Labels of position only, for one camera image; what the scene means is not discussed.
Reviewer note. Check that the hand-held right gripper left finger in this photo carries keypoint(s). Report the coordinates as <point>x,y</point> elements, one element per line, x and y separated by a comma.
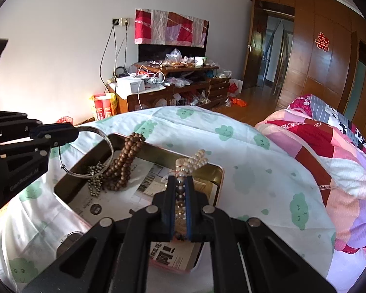
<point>170,207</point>

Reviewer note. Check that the red and yellow box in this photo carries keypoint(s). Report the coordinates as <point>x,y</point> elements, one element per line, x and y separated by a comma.
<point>103,108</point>

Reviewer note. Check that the orange plastic bag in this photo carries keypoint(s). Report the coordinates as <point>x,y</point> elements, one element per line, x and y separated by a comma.
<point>239,102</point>

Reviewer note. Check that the wooden wardrobe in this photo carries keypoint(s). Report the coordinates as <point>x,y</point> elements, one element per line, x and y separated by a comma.
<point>308,76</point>

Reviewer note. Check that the printed paper sheets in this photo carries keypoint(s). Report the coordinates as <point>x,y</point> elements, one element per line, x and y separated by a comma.
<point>152,186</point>

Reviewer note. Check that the white box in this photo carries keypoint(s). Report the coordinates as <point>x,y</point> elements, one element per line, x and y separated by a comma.
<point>129,86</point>

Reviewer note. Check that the white and red paper bag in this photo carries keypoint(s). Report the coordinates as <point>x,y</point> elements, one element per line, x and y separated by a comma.
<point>235,87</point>

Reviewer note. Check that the patchwork quilt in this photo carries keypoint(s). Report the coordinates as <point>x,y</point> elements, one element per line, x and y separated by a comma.
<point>338,164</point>

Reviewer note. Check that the red paper decoration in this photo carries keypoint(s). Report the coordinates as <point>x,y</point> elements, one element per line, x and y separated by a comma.
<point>322,41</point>

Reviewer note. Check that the white cup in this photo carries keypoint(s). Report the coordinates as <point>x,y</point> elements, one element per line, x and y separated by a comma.
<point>199,61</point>

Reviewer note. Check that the clear plastic bag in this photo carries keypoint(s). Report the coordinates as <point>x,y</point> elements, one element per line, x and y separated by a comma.
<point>173,56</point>

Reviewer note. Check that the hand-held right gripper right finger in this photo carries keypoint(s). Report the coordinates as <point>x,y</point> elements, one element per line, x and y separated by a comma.
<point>189,207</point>

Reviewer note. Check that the wall socket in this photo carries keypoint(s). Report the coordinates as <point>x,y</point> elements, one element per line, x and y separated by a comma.
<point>121,22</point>

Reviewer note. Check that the pink rectangular tin box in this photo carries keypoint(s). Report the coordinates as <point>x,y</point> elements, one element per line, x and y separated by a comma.
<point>216,183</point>

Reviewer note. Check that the red and pink dust cloth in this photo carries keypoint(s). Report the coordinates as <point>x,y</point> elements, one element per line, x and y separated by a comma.
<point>170,27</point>

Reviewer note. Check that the red plastic bag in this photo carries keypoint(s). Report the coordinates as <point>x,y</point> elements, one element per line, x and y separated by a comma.
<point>64,120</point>

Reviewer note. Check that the wooden door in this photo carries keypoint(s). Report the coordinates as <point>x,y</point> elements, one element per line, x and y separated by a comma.
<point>250,52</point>

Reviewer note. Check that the silver bangle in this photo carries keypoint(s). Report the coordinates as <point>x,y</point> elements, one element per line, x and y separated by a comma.
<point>67,237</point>
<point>109,146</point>

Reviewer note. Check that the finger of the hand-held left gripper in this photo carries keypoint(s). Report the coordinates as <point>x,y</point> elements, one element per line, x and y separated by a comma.
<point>64,137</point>
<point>48,129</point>

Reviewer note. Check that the wooden television cabinet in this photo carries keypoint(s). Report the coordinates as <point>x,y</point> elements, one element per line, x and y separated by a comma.
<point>219,88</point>

